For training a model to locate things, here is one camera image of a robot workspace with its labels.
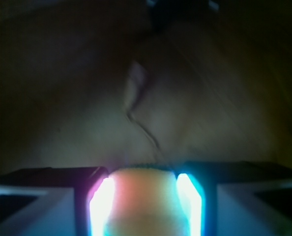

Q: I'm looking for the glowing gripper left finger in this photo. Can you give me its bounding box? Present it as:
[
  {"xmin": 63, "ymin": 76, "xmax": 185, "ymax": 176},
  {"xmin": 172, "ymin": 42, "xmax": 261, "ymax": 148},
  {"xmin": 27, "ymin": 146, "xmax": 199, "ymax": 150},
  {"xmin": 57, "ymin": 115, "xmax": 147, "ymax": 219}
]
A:
[{"xmin": 0, "ymin": 167, "xmax": 114, "ymax": 236}]

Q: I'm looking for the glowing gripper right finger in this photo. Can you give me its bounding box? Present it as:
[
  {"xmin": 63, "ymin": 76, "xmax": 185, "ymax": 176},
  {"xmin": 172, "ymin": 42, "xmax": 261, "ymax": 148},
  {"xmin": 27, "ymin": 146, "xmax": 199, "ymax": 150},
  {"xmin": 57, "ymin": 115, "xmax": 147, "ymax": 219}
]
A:
[{"xmin": 176, "ymin": 161, "xmax": 292, "ymax": 236}]

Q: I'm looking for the yellow sponge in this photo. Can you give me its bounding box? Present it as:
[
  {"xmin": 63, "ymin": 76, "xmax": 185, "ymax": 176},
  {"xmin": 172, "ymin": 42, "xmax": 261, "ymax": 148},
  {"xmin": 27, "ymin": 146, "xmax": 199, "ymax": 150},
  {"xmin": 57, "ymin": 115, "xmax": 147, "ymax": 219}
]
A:
[{"xmin": 106, "ymin": 168, "xmax": 190, "ymax": 236}]

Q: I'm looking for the brown paper bag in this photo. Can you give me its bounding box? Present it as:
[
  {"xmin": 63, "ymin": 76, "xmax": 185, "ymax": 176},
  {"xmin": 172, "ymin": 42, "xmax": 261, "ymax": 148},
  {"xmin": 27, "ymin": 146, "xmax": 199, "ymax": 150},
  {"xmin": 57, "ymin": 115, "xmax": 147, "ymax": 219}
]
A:
[{"xmin": 0, "ymin": 0, "xmax": 292, "ymax": 174}]

